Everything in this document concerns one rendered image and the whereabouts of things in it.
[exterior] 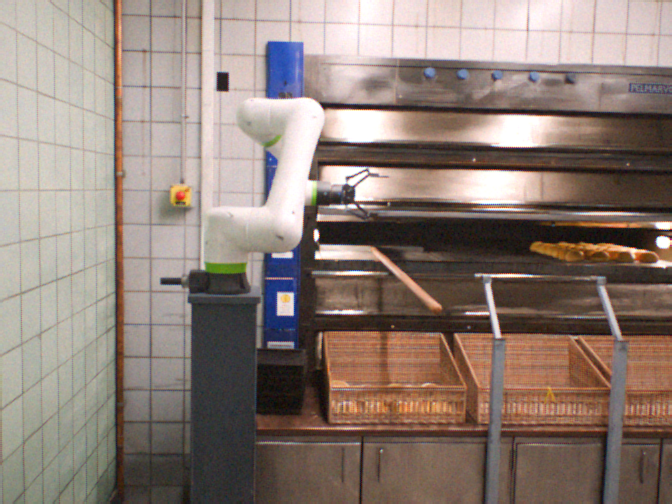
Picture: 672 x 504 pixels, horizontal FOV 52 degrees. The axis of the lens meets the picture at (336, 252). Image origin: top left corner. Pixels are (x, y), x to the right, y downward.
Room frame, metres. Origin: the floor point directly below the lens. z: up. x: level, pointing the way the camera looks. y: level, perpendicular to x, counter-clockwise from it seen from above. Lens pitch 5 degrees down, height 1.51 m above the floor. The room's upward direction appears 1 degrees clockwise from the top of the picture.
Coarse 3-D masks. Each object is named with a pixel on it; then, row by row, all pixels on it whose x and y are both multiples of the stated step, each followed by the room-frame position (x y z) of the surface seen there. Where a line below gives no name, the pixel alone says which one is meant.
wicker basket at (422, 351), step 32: (352, 352) 3.11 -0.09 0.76; (384, 352) 3.12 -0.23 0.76; (416, 352) 3.14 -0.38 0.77; (448, 352) 2.98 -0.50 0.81; (384, 384) 3.09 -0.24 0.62; (416, 384) 3.10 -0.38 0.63; (448, 384) 2.96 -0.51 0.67; (352, 416) 2.67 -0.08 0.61; (384, 416) 2.69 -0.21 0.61; (416, 416) 2.76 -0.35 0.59; (448, 416) 2.70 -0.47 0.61
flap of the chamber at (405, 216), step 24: (336, 216) 3.06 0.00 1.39; (384, 216) 3.04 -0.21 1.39; (408, 216) 3.04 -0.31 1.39; (432, 216) 3.04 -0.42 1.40; (456, 216) 3.05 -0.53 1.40; (480, 216) 3.05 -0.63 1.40; (504, 216) 3.06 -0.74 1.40; (528, 216) 3.07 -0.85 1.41; (552, 216) 3.07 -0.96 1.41; (576, 216) 3.08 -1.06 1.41; (600, 216) 3.08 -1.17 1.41; (624, 216) 3.09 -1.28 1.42
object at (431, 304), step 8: (376, 248) 3.49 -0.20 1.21; (376, 256) 3.32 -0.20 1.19; (384, 256) 3.10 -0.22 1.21; (384, 264) 2.99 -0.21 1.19; (392, 264) 2.80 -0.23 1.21; (392, 272) 2.72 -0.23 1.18; (400, 272) 2.55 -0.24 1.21; (400, 280) 2.49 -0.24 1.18; (408, 280) 2.35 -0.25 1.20; (408, 288) 2.30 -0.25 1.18; (416, 288) 2.17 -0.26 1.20; (416, 296) 2.13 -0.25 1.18; (424, 296) 2.02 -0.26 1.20; (424, 304) 1.99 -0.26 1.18; (432, 304) 1.89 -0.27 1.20; (432, 312) 1.88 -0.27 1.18; (440, 312) 1.87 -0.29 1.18
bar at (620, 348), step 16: (320, 272) 2.79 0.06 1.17; (336, 272) 2.80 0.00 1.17; (352, 272) 2.80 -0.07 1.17; (368, 272) 2.80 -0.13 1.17; (384, 272) 2.81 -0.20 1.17; (416, 272) 2.82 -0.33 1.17; (608, 304) 2.77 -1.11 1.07; (496, 320) 2.69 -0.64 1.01; (608, 320) 2.74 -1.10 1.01; (496, 336) 2.63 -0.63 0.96; (496, 352) 2.60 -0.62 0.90; (624, 352) 2.63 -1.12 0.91; (496, 368) 2.60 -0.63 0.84; (624, 368) 2.63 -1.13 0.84; (496, 384) 2.60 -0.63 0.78; (624, 384) 2.63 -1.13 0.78; (496, 400) 2.60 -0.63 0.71; (496, 416) 2.60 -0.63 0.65; (496, 432) 2.60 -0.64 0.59; (608, 432) 2.66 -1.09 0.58; (496, 448) 2.60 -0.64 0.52; (608, 448) 2.65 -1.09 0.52; (496, 464) 2.60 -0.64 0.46; (608, 464) 2.64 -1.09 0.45; (496, 480) 2.60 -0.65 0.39; (608, 480) 2.63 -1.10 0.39; (496, 496) 2.60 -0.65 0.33; (608, 496) 2.63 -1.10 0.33
